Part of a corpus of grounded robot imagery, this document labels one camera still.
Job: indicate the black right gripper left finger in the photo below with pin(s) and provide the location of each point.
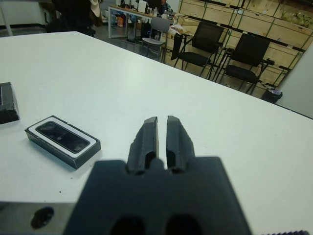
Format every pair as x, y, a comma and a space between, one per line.
144, 144

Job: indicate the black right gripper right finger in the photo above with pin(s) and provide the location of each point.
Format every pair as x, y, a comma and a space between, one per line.
178, 144

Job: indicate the black box lid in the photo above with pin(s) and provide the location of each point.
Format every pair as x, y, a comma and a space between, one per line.
8, 107

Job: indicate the black box base white insert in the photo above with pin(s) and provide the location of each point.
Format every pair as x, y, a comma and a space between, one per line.
80, 161

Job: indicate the small black waste bin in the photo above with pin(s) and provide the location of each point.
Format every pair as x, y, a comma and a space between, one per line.
271, 96

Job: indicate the black computer tower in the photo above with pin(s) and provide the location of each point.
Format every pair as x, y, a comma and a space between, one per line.
146, 30

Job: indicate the black mesh visitor chair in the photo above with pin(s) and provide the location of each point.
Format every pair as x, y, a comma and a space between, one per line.
207, 31
254, 46

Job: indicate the grey plastic chair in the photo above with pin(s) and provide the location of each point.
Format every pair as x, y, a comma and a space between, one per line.
160, 24

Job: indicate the wood top office desk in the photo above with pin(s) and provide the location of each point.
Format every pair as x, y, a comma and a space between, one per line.
132, 11

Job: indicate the black computer monitor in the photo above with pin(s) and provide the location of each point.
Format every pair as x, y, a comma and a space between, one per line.
155, 5

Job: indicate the seated person blue top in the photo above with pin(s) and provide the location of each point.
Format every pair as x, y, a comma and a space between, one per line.
165, 5

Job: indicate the black swivel office chair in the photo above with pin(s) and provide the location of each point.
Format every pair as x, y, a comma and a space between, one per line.
71, 17

